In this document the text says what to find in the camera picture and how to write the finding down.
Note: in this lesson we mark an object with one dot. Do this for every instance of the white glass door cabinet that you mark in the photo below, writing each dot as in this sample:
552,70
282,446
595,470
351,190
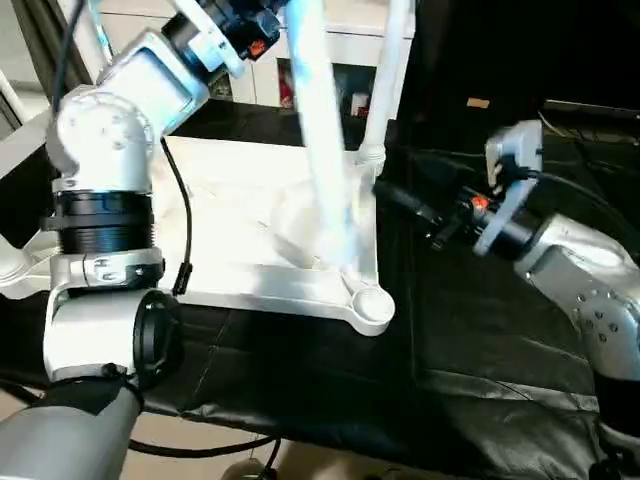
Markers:
262,85

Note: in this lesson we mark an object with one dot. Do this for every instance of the red bottle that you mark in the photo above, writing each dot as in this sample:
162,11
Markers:
285,88

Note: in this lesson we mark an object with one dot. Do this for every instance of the white cup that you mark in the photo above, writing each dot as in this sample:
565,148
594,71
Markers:
359,104

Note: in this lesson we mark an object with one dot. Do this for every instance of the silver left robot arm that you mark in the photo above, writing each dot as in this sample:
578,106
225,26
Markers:
100,140

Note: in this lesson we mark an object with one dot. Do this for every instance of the dark grey curtain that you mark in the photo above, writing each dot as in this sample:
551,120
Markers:
38,45

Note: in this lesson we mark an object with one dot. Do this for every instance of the white plastic table leg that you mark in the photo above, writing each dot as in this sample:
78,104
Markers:
8,95
390,80
325,130

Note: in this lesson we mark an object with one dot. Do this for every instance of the tan label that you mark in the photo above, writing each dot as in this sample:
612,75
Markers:
478,102

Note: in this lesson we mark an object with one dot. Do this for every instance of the white side table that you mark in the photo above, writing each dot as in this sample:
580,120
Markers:
25,150

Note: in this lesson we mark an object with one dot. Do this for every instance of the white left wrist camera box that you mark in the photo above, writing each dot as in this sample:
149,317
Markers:
205,45

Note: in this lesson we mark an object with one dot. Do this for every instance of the black work mat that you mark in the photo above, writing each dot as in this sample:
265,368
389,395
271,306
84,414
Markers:
480,350

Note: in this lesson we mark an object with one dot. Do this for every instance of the cyan plastic item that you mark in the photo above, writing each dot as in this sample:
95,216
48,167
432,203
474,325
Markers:
98,25

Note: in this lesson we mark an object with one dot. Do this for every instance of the white plastic table top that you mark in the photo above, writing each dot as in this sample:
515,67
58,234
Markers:
250,220

